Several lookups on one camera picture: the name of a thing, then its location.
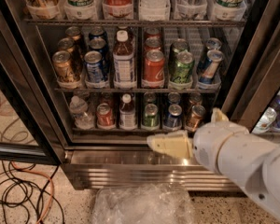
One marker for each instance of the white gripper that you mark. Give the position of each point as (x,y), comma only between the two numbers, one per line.
(214,146)

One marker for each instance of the redbull can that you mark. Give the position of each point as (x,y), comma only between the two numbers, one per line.
(209,67)
(210,43)

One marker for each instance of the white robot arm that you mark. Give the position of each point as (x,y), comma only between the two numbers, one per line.
(226,148)

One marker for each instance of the gold can bottom shelf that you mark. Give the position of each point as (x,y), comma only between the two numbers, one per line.
(195,116)

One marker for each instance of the blue can bottom shelf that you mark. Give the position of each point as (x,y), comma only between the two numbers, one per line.
(173,116)

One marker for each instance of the green can bottom shelf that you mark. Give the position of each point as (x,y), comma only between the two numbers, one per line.
(151,116)

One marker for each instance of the front green can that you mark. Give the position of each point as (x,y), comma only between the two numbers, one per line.
(182,68)

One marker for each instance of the brown tea bottle bottom shelf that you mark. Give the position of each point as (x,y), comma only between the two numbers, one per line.
(127,118)

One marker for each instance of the brown tea bottle shelf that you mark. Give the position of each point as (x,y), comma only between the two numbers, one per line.
(123,57)
(127,118)

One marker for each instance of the front red cola can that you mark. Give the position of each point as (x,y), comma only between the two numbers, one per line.
(153,66)

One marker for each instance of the red cola can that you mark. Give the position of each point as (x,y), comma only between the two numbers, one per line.
(152,32)
(152,43)
(153,66)

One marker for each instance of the rear green can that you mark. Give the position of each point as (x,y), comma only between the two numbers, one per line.
(178,46)

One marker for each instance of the red can bottom shelf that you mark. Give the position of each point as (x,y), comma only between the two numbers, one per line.
(104,115)

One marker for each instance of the middle red cola can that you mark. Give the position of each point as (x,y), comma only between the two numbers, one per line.
(152,43)

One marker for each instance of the brown tea bottle middle shelf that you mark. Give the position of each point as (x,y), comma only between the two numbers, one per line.
(123,57)

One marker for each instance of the rear red cola can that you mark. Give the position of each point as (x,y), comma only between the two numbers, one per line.
(152,32)

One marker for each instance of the stainless steel drinks fridge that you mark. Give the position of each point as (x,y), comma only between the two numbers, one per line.
(97,158)

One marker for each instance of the front blue pepsi can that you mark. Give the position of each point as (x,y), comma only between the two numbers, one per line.
(95,67)

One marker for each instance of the blue pepsi can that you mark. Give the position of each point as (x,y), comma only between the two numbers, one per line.
(95,67)
(97,32)
(99,44)

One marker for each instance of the middle blue pepsi can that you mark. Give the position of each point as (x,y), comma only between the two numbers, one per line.
(99,44)

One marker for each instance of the rear blue pepsi can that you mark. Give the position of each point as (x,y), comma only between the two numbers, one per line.
(97,32)

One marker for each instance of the front gold can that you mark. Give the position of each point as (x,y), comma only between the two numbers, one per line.
(64,67)

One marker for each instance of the middle gold can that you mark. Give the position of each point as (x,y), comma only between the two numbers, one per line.
(69,45)

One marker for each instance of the rear gold can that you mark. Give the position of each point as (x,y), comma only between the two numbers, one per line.
(76,34)

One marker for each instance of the open glass fridge door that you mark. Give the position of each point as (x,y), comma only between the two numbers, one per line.
(9,122)

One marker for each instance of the clear plastic wrap bundle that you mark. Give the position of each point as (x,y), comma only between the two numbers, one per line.
(146,204)

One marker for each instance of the clear water bottle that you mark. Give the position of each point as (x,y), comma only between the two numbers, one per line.
(81,113)

